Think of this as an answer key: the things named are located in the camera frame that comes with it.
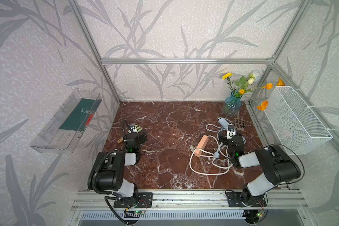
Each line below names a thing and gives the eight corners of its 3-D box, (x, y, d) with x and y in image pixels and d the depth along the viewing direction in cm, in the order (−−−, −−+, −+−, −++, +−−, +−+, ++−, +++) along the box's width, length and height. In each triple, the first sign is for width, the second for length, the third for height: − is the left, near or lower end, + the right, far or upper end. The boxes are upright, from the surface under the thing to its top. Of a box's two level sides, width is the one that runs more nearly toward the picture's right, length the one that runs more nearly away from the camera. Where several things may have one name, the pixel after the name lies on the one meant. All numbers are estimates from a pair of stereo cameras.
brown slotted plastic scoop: (233, 129, 105) (234, 127, 103) (233, 112, 115) (234, 111, 113) (244, 131, 104) (245, 129, 102) (243, 114, 114) (244, 112, 112)
